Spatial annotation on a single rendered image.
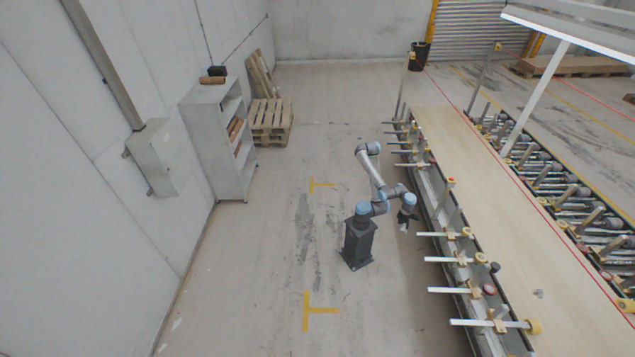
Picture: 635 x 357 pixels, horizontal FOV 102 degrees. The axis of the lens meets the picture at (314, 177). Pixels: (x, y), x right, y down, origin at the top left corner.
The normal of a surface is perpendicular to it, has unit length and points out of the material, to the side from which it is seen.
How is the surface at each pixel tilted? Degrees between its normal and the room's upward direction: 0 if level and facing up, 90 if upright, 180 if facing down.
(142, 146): 90
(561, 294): 0
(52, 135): 90
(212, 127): 90
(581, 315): 0
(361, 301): 0
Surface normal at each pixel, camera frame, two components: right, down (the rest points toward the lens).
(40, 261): 1.00, 0.00
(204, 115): -0.02, 0.65
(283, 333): -0.03, -0.76
